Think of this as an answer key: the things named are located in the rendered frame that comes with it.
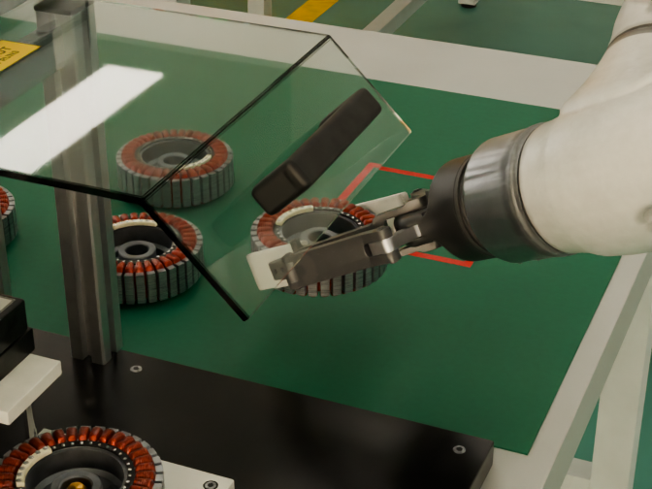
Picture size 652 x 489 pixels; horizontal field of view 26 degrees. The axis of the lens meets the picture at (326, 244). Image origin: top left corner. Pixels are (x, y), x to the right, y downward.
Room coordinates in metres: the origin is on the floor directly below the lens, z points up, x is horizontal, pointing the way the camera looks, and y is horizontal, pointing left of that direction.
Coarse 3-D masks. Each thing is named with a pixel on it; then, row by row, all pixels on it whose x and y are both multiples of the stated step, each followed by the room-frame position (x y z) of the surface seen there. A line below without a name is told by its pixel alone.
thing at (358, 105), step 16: (352, 96) 0.74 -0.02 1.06; (368, 96) 0.75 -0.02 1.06; (336, 112) 0.72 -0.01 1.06; (352, 112) 0.73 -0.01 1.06; (368, 112) 0.74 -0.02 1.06; (320, 128) 0.70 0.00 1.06; (336, 128) 0.71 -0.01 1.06; (352, 128) 0.72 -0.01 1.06; (304, 144) 0.68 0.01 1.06; (320, 144) 0.69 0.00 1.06; (336, 144) 0.69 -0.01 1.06; (288, 160) 0.66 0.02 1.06; (304, 160) 0.67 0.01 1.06; (320, 160) 0.67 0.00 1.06; (272, 176) 0.66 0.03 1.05; (288, 176) 0.66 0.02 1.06; (304, 176) 0.66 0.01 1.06; (320, 176) 0.67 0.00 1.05; (256, 192) 0.66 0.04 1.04; (272, 192) 0.66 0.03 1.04; (288, 192) 0.66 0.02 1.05; (272, 208) 0.66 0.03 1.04
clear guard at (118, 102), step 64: (64, 0) 0.90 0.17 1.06; (64, 64) 0.79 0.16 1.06; (128, 64) 0.79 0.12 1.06; (192, 64) 0.79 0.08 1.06; (256, 64) 0.79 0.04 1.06; (320, 64) 0.81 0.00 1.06; (0, 128) 0.70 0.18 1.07; (64, 128) 0.70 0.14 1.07; (128, 128) 0.70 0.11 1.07; (192, 128) 0.70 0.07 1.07; (256, 128) 0.72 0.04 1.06; (384, 128) 0.80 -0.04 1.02; (128, 192) 0.62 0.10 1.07; (192, 192) 0.64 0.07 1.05; (320, 192) 0.71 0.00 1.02; (192, 256) 0.61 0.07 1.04; (256, 256) 0.63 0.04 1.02
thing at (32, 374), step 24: (0, 312) 0.74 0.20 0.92; (24, 312) 0.75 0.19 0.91; (0, 336) 0.73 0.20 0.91; (24, 336) 0.75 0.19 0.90; (0, 360) 0.72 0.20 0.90; (24, 360) 0.75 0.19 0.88; (48, 360) 0.75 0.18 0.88; (0, 384) 0.72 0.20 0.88; (24, 384) 0.72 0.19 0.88; (48, 384) 0.73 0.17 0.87; (0, 408) 0.69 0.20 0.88; (24, 408) 0.71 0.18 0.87
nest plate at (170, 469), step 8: (40, 432) 0.80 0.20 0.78; (48, 432) 0.80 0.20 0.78; (168, 464) 0.77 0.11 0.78; (176, 464) 0.77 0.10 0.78; (168, 472) 0.76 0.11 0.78; (176, 472) 0.76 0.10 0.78; (184, 472) 0.76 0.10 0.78; (192, 472) 0.76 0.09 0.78; (200, 472) 0.76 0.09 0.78; (168, 480) 0.75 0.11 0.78; (176, 480) 0.75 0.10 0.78; (184, 480) 0.75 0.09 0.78; (192, 480) 0.75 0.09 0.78; (200, 480) 0.75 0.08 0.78; (208, 480) 0.75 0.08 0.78; (216, 480) 0.75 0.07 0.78; (224, 480) 0.75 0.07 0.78; (232, 480) 0.75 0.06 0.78; (168, 488) 0.74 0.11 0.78; (176, 488) 0.74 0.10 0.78; (184, 488) 0.74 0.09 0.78; (192, 488) 0.74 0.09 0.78; (200, 488) 0.74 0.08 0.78; (208, 488) 0.74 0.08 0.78; (216, 488) 0.74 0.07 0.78; (224, 488) 0.74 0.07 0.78; (232, 488) 0.75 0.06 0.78
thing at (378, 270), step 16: (352, 208) 1.03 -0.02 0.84; (336, 224) 1.02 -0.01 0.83; (352, 224) 1.01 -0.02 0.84; (320, 240) 1.00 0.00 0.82; (368, 272) 0.95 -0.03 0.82; (288, 288) 0.94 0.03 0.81; (304, 288) 0.94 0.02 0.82; (320, 288) 0.94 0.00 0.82; (336, 288) 0.94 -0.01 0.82; (352, 288) 0.94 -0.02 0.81
